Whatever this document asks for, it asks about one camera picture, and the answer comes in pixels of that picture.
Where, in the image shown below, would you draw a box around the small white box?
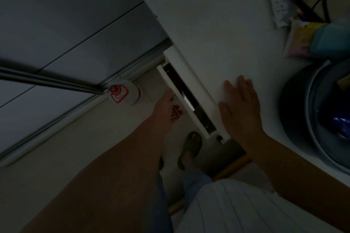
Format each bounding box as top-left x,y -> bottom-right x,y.
183,93 -> 196,112

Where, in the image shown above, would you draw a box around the person's left forearm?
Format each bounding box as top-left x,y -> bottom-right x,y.
19,121 -> 171,233

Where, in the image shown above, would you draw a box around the grey round basin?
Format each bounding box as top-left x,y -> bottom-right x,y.
279,59 -> 350,174

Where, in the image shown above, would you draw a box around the white drawer with wire handle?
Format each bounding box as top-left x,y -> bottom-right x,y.
157,47 -> 231,144

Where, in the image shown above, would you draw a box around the person's left hand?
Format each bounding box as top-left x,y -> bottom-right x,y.
153,89 -> 183,134

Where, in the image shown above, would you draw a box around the blue jeans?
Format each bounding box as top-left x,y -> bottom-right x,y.
146,159 -> 213,233

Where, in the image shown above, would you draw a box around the yellow and pink packet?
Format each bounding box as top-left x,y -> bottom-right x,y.
282,18 -> 328,59

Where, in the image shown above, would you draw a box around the blue plastic item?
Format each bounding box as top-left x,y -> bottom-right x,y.
328,115 -> 350,139

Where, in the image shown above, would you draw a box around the teal cloth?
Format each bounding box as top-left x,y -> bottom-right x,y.
311,19 -> 350,62

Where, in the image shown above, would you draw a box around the white striped shirt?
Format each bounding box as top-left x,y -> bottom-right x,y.
175,179 -> 343,233

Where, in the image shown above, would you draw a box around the person's right forearm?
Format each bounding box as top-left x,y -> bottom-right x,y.
245,131 -> 350,233

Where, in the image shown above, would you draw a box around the metal pole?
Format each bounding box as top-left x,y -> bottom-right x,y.
0,66 -> 109,96

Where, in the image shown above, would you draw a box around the green sandal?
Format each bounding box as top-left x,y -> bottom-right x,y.
177,131 -> 203,171

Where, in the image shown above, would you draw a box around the person's right hand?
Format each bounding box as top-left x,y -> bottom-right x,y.
218,75 -> 265,147

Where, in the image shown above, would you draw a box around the white bottle with red label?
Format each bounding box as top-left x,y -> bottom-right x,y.
108,81 -> 142,105

